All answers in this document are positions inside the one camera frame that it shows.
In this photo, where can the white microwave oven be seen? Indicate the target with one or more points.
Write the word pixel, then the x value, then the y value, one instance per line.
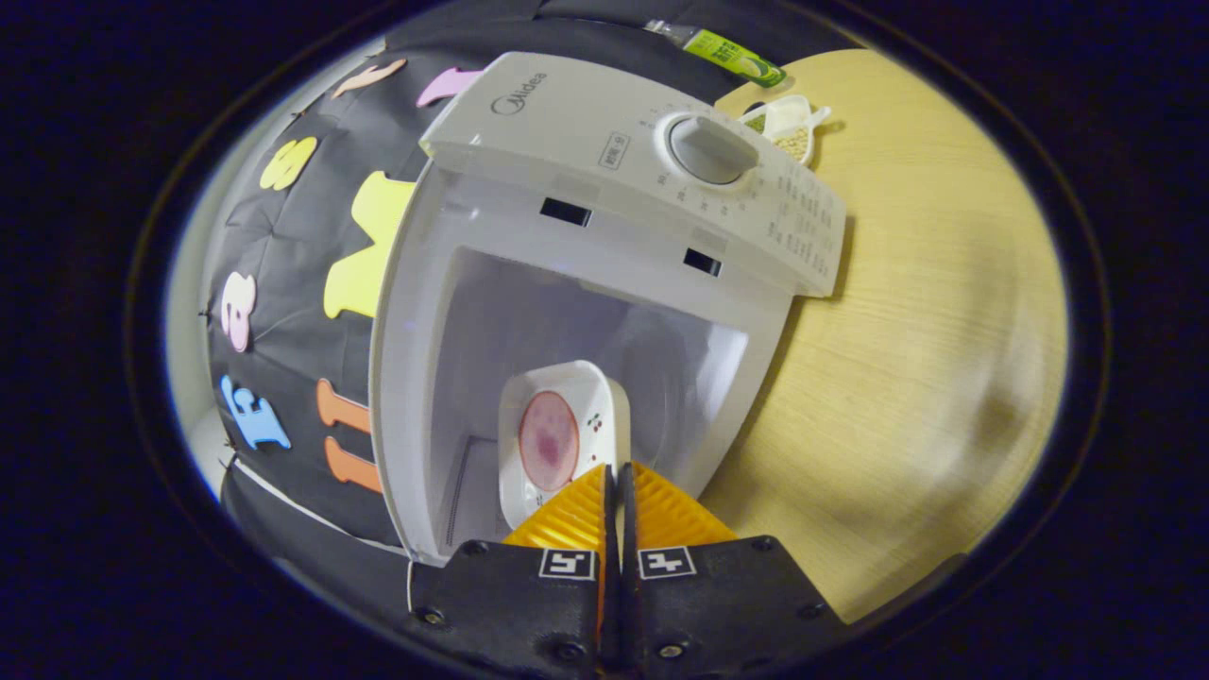
pixel 586 123

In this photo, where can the white rectangular food tray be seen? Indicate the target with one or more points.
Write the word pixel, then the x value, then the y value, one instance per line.
pixel 567 382

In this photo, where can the pink ham slice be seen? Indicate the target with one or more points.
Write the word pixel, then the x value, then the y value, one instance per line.
pixel 548 439

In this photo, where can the white divided dish of beans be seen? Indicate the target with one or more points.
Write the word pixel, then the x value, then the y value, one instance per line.
pixel 789 127

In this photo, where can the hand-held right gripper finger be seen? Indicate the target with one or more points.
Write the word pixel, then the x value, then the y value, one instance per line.
pixel 627 586
pixel 610 586

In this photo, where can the green drink bottle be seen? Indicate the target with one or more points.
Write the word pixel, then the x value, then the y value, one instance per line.
pixel 732 54

